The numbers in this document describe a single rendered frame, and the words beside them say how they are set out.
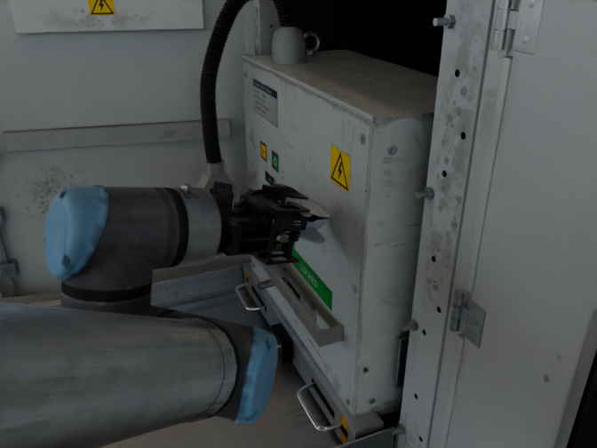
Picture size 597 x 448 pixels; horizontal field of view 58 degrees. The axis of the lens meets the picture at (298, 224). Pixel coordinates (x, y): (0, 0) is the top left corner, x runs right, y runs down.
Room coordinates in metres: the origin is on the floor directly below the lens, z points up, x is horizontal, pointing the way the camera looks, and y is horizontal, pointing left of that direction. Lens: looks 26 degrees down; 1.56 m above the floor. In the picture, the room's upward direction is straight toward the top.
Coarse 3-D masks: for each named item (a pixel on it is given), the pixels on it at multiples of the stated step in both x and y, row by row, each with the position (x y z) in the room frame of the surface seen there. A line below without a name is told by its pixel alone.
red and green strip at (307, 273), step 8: (296, 256) 0.81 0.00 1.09; (296, 264) 0.81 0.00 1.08; (304, 264) 0.78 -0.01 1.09; (304, 272) 0.78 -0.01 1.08; (312, 272) 0.75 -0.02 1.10; (312, 280) 0.75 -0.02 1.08; (320, 280) 0.72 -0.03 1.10; (320, 288) 0.72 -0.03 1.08; (328, 288) 0.70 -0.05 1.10; (320, 296) 0.72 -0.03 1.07; (328, 296) 0.70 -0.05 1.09; (328, 304) 0.70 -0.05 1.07
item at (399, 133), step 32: (256, 64) 0.98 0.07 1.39; (320, 64) 0.97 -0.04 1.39; (352, 64) 0.97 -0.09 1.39; (384, 64) 0.97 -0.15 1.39; (352, 96) 0.72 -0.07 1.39; (384, 96) 0.72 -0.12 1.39; (416, 96) 0.72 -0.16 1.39; (384, 128) 0.61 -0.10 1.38; (416, 128) 0.63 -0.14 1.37; (384, 160) 0.61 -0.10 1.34; (416, 160) 0.63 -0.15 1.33; (384, 192) 0.62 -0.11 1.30; (416, 192) 0.64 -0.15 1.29; (384, 224) 0.62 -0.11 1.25; (416, 224) 0.64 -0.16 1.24; (384, 256) 0.62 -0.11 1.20; (416, 256) 0.64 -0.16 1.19; (384, 288) 0.62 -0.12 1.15; (384, 320) 0.62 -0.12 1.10; (384, 352) 0.62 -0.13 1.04; (384, 384) 0.63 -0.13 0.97
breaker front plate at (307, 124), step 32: (288, 96) 0.84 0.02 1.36; (320, 96) 0.74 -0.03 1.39; (256, 128) 0.99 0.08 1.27; (288, 128) 0.84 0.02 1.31; (320, 128) 0.74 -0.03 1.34; (352, 128) 0.65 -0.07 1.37; (256, 160) 1.00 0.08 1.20; (288, 160) 0.85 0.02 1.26; (320, 160) 0.73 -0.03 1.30; (352, 160) 0.65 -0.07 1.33; (320, 192) 0.73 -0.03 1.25; (352, 192) 0.64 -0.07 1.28; (352, 224) 0.64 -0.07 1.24; (320, 256) 0.73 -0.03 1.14; (352, 256) 0.64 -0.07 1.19; (352, 288) 0.63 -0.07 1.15; (288, 320) 0.85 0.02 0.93; (320, 320) 0.72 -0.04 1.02; (352, 320) 0.63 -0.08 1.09; (320, 352) 0.72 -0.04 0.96; (352, 352) 0.62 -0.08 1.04; (352, 384) 0.62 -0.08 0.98
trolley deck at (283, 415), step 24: (192, 312) 0.99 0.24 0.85; (216, 312) 0.99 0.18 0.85; (240, 312) 0.99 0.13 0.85; (288, 384) 0.77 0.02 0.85; (288, 408) 0.71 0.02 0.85; (312, 408) 0.71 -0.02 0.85; (168, 432) 0.65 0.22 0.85; (192, 432) 0.65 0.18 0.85; (216, 432) 0.65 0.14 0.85; (240, 432) 0.65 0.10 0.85; (264, 432) 0.65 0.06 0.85; (288, 432) 0.65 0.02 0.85; (312, 432) 0.65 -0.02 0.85
